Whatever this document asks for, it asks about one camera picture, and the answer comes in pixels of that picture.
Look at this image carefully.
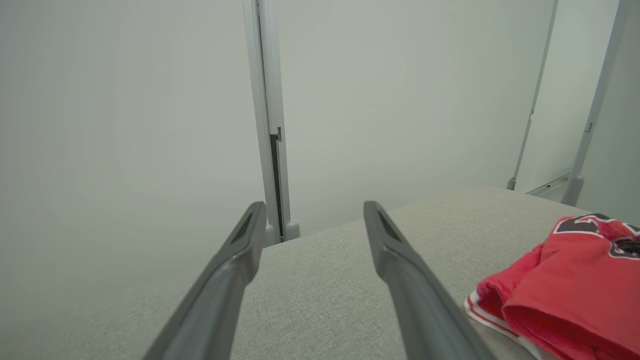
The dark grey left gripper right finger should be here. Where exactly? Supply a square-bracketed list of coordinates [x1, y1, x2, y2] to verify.
[363, 201, 496, 360]

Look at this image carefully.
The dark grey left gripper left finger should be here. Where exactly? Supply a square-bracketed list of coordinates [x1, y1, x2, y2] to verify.
[143, 202, 267, 360]

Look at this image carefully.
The red jersey with white sleeves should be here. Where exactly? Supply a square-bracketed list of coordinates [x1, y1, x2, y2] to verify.
[464, 213, 640, 360]

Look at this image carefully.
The grey fabric sofa cushion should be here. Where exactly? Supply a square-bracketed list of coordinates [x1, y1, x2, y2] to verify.
[0, 187, 640, 360]

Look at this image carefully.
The grey double partition post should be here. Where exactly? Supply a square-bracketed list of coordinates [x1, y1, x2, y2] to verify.
[242, 0, 301, 246]

